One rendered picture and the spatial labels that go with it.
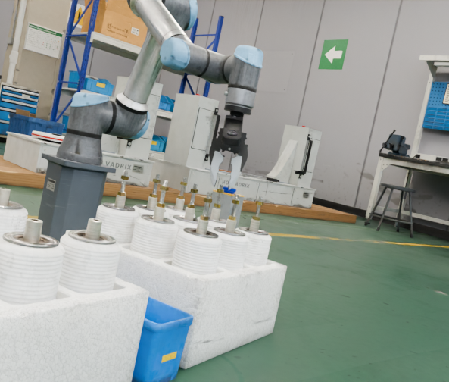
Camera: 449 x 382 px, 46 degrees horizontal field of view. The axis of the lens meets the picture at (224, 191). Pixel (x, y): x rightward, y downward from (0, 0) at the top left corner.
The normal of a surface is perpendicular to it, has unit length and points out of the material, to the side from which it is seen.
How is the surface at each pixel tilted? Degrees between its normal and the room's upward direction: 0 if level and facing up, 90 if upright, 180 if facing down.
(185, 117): 90
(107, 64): 90
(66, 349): 90
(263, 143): 90
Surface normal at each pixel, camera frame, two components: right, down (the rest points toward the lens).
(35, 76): 0.65, 0.19
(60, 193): -0.05, 0.06
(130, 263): -0.51, -0.04
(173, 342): 0.81, 0.25
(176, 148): -0.73, -0.11
